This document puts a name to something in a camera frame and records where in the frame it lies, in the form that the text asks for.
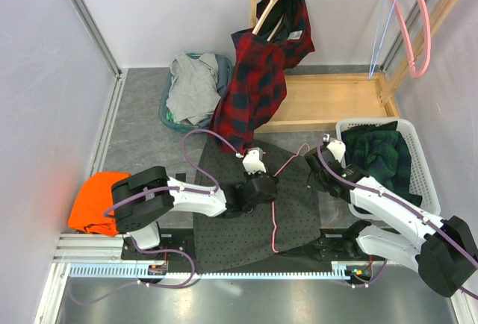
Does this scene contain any green tie-dye garment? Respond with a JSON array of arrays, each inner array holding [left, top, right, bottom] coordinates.
[[166, 111, 176, 123]]

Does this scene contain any teal plastic basin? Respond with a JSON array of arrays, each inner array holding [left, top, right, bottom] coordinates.
[[158, 52, 233, 132]]

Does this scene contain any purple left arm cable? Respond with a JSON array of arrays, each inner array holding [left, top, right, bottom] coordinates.
[[102, 128, 242, 220]]

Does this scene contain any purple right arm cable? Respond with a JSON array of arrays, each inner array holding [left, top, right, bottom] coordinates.
[[316, 135, 478, 269]]

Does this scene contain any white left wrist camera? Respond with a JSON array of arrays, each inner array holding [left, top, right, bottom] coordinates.
[[236, 147, 267, 175]]

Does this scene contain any aluminium corner profile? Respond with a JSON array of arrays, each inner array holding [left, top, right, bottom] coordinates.
[[50, 0, 123, 78]]

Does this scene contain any red navy plaid skirt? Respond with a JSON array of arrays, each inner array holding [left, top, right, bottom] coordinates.
[[210, 0, 314, 153]]

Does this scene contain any grey t-shirt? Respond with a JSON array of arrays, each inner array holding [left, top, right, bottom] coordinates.
[[166, 52, 220, 125]]

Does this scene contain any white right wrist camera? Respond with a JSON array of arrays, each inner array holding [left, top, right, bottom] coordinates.
[[323, 134, 346, 162]]

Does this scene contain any white plastic laundry basket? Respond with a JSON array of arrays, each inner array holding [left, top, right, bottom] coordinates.
[[336, 118, 441, 215]]

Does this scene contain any orange garment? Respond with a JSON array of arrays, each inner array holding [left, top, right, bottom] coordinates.
[[67, 172, 130, 237]]

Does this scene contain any pink wire hanger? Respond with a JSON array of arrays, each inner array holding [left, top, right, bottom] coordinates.
[[270, 143, 311, 254]]

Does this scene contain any wooden clothes rack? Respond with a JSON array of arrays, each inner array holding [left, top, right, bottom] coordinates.
[[258, 0, 458, 133]]

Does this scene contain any light blue cable duct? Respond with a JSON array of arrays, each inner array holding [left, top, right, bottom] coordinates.
[[69, 263, 350, 280]]

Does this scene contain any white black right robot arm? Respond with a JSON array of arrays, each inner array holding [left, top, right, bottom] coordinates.
[[305, 146, 477, 297]]

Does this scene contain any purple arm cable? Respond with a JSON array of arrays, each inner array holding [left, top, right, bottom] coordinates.
[[102, 128, 242, 220], [316, 135, 478, 269]]

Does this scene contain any thick pink plastic hanger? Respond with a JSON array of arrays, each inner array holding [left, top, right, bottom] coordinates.
[[386, 0, 448, 79]]

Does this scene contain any green plaid garment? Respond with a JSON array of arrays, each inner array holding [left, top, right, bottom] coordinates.
[[341, 121, 422, 207]]

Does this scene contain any black dotted garment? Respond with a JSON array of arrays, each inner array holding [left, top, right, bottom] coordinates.
[[193, 140, 320, 269]]

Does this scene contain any blue wire hanger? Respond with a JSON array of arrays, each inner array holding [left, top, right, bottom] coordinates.
[[367, 0, 405, 81]]

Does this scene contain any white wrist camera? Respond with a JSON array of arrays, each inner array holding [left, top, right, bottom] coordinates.
[[236, 147, 267, 175], [323, 134, 346, 162]]

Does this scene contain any beige wooden hanger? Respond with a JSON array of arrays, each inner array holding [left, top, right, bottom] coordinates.
[[252, 0, 291, 40]]

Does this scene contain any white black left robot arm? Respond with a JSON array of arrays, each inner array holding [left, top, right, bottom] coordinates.
[[104, 166, 278, 259]]

